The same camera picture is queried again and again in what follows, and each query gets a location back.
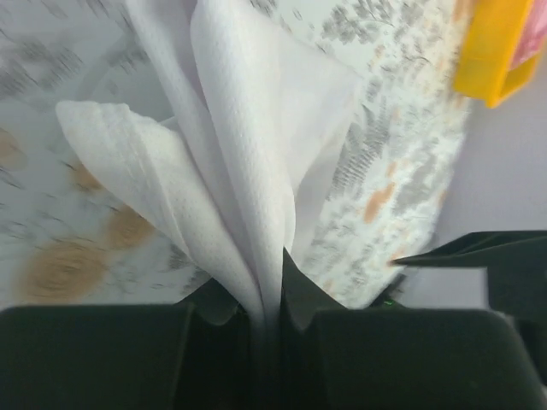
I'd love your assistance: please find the pink t shirt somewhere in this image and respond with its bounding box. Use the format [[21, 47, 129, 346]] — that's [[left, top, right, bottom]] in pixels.
[[511, 0, 546, 69]]

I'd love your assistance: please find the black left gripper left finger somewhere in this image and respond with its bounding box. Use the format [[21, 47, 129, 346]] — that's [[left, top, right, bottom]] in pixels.
[[1, 280, 251, 409]]

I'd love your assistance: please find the floral patterned table mat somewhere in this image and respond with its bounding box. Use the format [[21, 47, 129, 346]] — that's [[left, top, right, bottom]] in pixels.
[[1, 1, 472, 308]]

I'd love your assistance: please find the yellow plastic bin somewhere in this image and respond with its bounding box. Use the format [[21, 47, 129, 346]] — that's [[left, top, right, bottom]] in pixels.
[[453, 0, 546, 108]]

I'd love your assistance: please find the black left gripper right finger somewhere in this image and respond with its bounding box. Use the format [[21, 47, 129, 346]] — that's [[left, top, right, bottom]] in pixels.
[[279, 255, 543, 409]]

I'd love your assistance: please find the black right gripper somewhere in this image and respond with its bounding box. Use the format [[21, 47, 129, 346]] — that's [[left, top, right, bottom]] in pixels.
[[392, 231, 546, 367]]

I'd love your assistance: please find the white t shirt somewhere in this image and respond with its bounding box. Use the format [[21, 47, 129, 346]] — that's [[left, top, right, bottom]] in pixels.
[[56, 1, 361, 335]]

